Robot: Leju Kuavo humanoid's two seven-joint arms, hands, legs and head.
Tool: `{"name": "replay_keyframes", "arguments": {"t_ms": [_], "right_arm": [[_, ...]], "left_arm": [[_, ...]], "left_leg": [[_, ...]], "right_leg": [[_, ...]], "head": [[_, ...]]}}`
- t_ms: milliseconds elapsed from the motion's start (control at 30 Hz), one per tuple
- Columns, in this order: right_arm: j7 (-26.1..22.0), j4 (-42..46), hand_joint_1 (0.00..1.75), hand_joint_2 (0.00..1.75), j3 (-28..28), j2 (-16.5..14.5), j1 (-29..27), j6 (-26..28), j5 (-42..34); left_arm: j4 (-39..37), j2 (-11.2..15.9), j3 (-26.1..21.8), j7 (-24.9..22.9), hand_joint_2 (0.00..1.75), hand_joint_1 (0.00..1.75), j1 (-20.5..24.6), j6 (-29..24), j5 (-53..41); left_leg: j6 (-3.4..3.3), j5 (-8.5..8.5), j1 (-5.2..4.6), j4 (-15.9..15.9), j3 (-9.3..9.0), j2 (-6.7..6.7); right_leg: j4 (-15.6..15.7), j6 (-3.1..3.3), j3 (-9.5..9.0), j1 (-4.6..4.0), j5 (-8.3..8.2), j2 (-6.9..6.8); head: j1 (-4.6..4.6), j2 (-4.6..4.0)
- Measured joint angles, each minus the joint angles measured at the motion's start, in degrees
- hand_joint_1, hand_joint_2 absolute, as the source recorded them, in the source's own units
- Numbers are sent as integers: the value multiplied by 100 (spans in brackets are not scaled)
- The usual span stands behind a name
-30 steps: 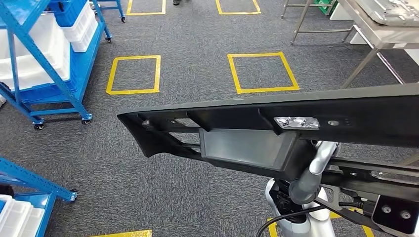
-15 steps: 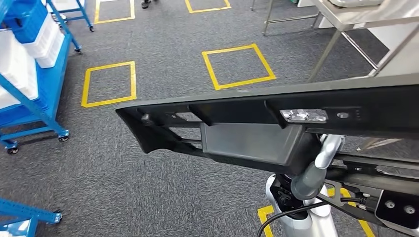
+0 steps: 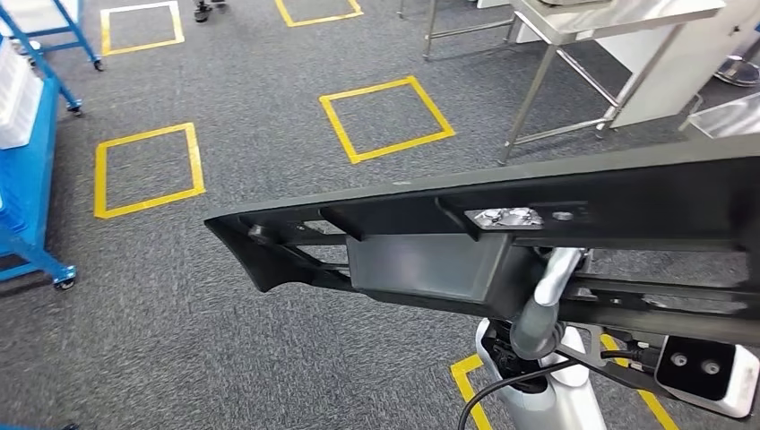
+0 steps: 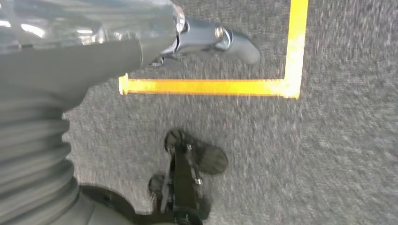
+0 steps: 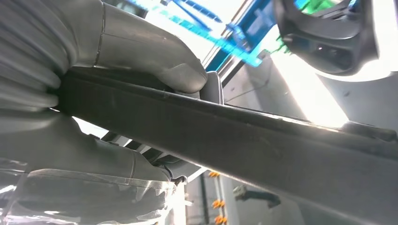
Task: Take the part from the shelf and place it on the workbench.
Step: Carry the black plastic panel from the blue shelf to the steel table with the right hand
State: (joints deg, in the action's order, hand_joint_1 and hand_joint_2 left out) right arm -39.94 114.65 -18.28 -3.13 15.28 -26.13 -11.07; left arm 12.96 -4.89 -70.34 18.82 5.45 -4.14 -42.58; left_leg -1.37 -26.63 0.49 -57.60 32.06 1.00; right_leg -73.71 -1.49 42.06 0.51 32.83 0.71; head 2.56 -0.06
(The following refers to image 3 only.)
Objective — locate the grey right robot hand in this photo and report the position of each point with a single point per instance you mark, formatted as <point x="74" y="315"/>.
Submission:
<point x="534" y="338"/>

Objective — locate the black plastic car part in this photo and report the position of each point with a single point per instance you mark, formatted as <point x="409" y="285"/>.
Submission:
<point x="415" y="261"/>

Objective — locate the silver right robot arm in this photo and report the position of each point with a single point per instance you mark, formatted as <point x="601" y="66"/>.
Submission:
<point x="552" y="403"/>

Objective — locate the blue metal shelf rack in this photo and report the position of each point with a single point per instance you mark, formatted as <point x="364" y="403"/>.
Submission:
<point x="75" y="30"/>
<point x="24" y="196"/>

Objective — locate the yellow floor tape square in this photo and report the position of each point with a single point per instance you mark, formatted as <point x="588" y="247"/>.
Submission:
<point x="469" y="392"/>

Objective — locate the white cabinet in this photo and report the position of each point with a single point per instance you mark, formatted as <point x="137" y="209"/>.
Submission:
<point x="683" y="71"/>

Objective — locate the stainless steel table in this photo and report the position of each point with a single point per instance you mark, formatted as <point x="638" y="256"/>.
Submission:
<point x="623" y="15"/>
<point x="431" y="30"/>

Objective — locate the person's foot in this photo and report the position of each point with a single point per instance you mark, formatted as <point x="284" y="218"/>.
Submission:
<point x="202" y="12"/>

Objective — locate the white plastic bin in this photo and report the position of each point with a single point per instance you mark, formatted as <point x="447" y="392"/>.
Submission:
<point x="30" y="113"/>
<point x="9" y="65"/>

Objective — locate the black camera bracket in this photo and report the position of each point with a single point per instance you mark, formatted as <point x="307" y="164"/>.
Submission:
<point x="611" y="362"/>

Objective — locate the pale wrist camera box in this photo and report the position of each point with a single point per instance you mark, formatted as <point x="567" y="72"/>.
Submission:
<point x="700" y="368"/>

